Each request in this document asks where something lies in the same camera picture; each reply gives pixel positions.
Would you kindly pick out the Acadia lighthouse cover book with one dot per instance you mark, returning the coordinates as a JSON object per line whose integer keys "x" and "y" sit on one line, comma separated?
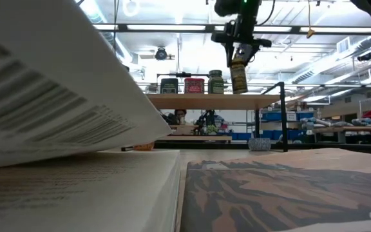
{"x": 285, "y": 193}

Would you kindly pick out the wooden shelf with black frame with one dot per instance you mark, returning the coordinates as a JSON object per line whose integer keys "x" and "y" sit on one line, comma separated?
{"x": 211, "y": 101}

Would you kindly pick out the yellow lid seasoning jar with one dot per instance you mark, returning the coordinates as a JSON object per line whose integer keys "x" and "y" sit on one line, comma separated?
{"x": 239, "y": 77}

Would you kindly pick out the ceiling air vent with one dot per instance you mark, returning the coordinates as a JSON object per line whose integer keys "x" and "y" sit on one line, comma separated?
{"x": 343, "y": 45}

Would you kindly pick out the green lid oregano jar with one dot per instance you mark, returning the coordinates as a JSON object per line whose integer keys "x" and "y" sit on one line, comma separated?
{"x": 216, "y": 84}

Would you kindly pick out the black spice tin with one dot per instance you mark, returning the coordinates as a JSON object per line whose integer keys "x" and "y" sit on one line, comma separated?
{"x": 169, "y": 86}

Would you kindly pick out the black aluminium table frame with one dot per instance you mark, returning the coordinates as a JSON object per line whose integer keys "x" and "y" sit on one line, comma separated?
{"x": 333, "y": 148}

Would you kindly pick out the background workbench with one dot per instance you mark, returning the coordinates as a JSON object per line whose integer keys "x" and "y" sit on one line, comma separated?
{"x": 349, "y": 129}

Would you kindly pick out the person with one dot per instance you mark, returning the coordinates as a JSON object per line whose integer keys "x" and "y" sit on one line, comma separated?
{"x": 180, "y": 114}

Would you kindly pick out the wooden background table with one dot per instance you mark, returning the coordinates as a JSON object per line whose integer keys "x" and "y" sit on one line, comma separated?
{"x": 198, "y": 138}

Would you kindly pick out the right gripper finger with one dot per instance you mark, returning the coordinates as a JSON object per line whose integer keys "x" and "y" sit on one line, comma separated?
{"x": 230, "y": 54}
{"x": 253, "y": 53}

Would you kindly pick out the orange object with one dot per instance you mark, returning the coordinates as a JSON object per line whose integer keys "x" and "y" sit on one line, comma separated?
{"x": 144, "y": 147}

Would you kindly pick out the red spice tin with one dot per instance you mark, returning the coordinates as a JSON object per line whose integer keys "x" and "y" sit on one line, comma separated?
{"x": 194, "y": 86}

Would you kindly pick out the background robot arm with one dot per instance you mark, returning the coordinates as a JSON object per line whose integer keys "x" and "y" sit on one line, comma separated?
{"x": 208, "y": 120}

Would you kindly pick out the open white paper book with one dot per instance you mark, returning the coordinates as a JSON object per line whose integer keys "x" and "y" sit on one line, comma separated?
{"x": 43, "y": 96}

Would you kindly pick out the black ceiling fixture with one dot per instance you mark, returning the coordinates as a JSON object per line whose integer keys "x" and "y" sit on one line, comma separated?
{"x": 160, "y": 54}

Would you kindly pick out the grey patterned bowl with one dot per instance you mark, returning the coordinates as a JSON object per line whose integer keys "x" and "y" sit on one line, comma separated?
{"x": 259, "y": 144}

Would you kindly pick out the small clear spice jar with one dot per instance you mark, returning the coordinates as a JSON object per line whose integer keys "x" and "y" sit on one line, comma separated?
{"x": 153, "y": 89}

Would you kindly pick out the blue storage bins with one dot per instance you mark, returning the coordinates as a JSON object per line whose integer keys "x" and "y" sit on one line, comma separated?
{"x": 270, "y": 116}

